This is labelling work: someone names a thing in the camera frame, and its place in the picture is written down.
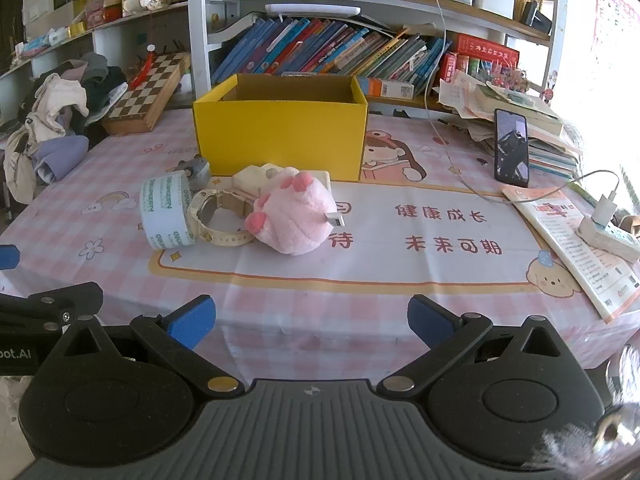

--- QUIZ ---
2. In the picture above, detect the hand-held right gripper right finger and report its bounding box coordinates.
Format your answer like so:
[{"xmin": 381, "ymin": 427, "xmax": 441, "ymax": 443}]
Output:
[{"xmin": 376, "ymin": 295, "xmax": 577, "ymax": 402}]

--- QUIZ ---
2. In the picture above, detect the wall poster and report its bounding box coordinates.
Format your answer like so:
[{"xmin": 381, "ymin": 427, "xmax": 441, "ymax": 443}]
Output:
[{"xmin": 592, "ymin": 0, "xmax": 640, "ymax": 81}]

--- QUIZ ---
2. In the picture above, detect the red toy with white cap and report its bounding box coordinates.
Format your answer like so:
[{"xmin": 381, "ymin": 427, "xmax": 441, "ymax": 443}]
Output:
[{"xmin": 129, "ymin": 45, "xmax": 161, "ymax": 88}]

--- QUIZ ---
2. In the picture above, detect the white printed tape roll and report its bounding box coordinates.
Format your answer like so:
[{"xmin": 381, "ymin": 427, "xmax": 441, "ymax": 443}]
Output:
[{"xmin": 140, "ymin": 172, "xmax": 197, "ymax": 250}]

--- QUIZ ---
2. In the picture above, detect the white charger plug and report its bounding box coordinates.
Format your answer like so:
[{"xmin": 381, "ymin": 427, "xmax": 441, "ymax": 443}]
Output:
[{"xmin": 592, "ymin": 192, "xmax": 620, "ymax": 226}]

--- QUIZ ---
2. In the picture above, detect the pink plush paw warmer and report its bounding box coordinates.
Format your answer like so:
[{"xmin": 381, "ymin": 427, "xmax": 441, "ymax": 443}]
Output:
[{"xmin": 244, "ymin": 167, "xmax": 346, "ymax": 256}]

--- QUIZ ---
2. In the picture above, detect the stack of papers and books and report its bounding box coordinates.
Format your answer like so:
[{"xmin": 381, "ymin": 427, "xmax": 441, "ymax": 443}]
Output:
[{"xmin": 437, "ymin": 70, "xmax": 583, "ymax": 178}]

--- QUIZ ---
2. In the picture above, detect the low white side shelf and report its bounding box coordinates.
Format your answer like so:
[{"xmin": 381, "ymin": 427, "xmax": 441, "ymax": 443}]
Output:
[{"xmin": 0, "ymin": 0, "xmax": 191, "ymax": 81}]

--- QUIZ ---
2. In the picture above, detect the orange white printed booklet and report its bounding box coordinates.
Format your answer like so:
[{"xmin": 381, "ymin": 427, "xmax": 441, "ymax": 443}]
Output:
[{"xmin": 501, "ymin": 183, "xmax": 640, "ymax": 323}]

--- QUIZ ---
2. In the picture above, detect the wooden chess board box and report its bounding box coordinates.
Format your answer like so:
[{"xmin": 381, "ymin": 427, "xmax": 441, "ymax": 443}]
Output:
[{"xmin": 101, "ymin": 51, "xmax": 192, "ymax": 136}]

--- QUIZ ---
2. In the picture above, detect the pink checked printed tablecloth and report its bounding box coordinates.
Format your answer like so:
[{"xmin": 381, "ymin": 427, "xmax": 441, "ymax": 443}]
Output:
[{"xmin": 0, "ymin": 105, "xmax": 640, "ymax": 391}]

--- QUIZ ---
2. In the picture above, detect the cream white rectangular case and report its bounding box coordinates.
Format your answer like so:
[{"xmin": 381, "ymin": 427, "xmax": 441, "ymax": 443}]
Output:
[{"xmin": 232, "ymin": 162, "xmax": 331, "ymax": 197}]

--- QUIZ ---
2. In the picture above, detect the black phone with dark screen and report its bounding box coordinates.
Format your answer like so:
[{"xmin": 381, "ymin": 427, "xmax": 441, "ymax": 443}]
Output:
[{"xmin": 494, "ymin": 108, "xmax": 530, "ymax": 188}]

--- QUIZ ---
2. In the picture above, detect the white desk lamp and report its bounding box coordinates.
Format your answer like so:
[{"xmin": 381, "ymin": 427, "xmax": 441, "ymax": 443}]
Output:
[{"xmin": 222, "ymin": 4, "xmax": 363, "ymax": 43}]

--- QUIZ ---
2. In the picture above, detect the row of leaning books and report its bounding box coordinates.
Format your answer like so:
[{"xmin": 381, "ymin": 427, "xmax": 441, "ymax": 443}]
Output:
[{"xmin": 215, "ymin": 17, "xmax": 453, "ymax": 86}]

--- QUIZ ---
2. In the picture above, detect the white wooden bookshelf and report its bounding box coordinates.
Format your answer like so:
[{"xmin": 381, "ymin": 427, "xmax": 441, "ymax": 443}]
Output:
[{"xmin": 187, "ymin": 0, "xmax": 558, "ymax": 111}]

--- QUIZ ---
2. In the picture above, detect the yellow cardboard box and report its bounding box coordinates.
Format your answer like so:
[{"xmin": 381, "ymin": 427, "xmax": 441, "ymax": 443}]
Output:
[{"xmin": 192, "ymin": 74, "xmax": 369, "ymax": 182}]

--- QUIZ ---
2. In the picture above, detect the orange white toothpaste box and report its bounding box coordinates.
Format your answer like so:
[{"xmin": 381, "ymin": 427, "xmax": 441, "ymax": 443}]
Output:
[{"xmin": 357, "ymin": 77, "xmax": 416, "ymax": 100}]

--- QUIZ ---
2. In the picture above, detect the cream wrist watch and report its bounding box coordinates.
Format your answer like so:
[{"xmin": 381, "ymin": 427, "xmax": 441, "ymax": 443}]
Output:
[{"xmin": 187, "ymin": 187, "xmax": 261, "ymax": 247}]

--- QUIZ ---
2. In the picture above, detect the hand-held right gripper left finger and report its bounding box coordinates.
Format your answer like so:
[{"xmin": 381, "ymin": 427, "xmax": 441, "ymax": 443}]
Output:
[{"xmin": 50, "ymin": 296, "xmax": 246, "ymax": 401}]

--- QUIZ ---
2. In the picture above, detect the pile of clothes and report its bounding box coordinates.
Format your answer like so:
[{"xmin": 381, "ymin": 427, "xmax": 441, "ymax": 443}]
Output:
[{"xmin": 2, "ymin": 52, "xmax": 128, "ymax": 206}]

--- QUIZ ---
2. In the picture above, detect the red thick dictionary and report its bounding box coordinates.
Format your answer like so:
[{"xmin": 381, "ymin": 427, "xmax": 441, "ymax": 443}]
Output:
[{"xmin": 450, "ymin": 32, "xmax": 521, "ymax": 68}]

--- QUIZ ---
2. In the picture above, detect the small black box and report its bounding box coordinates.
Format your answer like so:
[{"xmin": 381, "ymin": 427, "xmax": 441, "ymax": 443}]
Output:
[{"xmin": 522, "ymin": 0, "xmax": 553, "ymax": 33}]

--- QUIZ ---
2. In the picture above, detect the white power strip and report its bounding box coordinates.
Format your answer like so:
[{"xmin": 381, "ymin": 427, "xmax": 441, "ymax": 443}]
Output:
[{"xmin": 577, "ymin": 214, "xmax": 640, "ymax": 263}]

